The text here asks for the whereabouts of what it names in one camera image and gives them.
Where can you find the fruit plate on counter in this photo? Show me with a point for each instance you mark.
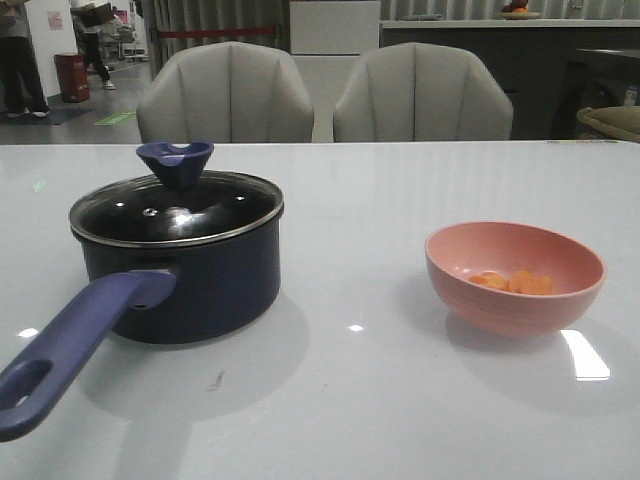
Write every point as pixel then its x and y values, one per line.
pixel 518 10

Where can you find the walking person carrying box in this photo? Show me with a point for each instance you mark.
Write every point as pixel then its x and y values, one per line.
pixel 88 40

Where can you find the pink bowl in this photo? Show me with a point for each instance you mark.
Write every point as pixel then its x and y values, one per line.
pixel 456 253

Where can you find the red bin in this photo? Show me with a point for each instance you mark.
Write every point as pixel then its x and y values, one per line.
pixel 72 77

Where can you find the red barrier belt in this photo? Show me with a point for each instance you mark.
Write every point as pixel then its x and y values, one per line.
pixel 219 33

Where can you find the white pillar cabinet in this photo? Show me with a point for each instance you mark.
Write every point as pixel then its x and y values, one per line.
pixel 326 37

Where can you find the left grey upholstered chair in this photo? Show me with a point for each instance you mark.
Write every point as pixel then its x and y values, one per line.
pixel 230 92

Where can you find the glass lid purple knob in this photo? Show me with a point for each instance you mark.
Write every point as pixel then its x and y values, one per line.
pixel 180 203

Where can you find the dark blue saucepan purple handle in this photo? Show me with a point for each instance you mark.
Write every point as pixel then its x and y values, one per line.
pixel 173 295

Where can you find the person in dark trousers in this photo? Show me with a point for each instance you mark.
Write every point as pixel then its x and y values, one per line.
pixel 20 77

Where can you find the grey upholstered chair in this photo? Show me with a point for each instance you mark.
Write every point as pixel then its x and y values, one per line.
pixel 230 92
pixel 414 92

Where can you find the beige cushion seat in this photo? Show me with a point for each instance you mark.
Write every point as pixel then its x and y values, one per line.
pixel 617 122

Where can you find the dark counter with white top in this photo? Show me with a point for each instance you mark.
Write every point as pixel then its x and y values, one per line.
pixel 526 57

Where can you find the right grey upholstered chair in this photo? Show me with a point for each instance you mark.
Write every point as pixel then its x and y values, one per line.
pixel 414 92

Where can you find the orange ham slices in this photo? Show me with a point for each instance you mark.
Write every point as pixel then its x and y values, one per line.
pixel 520 282

